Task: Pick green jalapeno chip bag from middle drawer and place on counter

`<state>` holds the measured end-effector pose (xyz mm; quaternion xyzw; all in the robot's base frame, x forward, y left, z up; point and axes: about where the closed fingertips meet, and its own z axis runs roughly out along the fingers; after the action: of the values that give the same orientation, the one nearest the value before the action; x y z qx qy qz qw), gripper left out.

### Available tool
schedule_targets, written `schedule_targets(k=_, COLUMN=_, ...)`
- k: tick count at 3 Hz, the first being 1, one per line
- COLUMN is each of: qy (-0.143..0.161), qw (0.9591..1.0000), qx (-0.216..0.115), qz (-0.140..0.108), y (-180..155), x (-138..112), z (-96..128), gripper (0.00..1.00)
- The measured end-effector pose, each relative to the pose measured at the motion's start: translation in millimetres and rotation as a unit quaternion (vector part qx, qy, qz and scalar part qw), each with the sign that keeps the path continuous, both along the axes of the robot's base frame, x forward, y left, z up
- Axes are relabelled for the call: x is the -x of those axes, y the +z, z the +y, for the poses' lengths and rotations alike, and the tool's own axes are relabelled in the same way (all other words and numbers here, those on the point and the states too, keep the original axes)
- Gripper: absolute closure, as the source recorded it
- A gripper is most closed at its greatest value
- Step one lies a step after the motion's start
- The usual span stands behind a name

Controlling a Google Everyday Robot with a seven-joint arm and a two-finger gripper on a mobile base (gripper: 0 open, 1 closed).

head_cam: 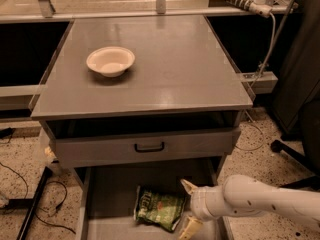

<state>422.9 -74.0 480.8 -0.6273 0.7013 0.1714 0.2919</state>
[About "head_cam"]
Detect black floor cable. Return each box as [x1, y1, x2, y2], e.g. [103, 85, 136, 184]
[0, 162, 77, 235]

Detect grey drawer cabinet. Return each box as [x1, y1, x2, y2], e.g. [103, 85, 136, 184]
[30, 15, 254, 188]

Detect open grey middle drawer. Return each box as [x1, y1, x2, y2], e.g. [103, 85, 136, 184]
[75, 157, 234, 240]

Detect white power cable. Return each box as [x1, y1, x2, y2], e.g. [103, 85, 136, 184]
[234, 11, 277, 152]

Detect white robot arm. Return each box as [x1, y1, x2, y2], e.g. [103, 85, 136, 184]
[179, 175, 320, 240]

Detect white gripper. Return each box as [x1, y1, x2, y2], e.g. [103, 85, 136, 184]
[178, 179, 230, 240]

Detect black metal floor bar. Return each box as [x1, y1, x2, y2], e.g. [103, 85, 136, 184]
[16, 167, 52, 240]

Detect aluminium frame rail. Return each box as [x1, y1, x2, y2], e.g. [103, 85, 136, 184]
[0, 4, 299, 24]

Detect white paper bowl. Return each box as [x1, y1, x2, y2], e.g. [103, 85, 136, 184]
[86, 47, 135, 77]

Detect grey top drawer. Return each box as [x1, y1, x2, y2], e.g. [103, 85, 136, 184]
[51, 127, 240, 168]

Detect white power strip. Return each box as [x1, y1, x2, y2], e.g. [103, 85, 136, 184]
[225, 0, 272, 18]

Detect black drawer handle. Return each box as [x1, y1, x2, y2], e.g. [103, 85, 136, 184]
[134, 142, 165, 153]

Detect green jalapeno chip bag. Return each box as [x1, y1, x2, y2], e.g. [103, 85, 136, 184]
[133, 186, 186, 232]

